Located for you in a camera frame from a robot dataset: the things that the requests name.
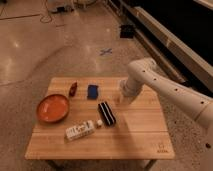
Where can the small white cube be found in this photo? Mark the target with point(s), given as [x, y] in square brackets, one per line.
[99, 123]

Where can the translucent plastic cup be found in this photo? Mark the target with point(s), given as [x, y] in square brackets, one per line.
[118, 98]

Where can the orange bowl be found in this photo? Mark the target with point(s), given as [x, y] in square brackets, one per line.
[53, 108]

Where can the black striped rectangular block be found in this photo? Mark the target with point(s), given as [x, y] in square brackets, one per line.
[106, 113]

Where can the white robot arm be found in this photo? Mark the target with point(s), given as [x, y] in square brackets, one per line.
[196, 105]

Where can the red bottle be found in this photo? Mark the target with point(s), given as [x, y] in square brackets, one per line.
[73, 89]

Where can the wooden table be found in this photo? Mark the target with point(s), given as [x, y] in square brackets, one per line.
[140, 131]

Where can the blue sponge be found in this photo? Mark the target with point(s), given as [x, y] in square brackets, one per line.
[92, 92]

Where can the black box on floor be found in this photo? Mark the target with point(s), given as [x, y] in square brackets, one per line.
[127, 31]

